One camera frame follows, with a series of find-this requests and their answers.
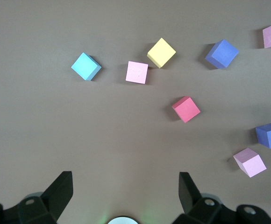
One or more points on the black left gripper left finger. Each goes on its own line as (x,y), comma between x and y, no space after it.
(53,200)

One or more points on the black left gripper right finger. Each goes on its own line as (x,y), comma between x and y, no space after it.
(196,207)

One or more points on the brown table cover sheet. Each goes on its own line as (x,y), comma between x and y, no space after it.
(56,116)

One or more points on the red foam cube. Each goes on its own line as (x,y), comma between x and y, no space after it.
(186,109)

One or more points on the light blue foam cube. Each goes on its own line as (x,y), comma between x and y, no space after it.
(85,66)

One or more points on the yellow foam cube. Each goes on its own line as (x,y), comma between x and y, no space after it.
(161,52)

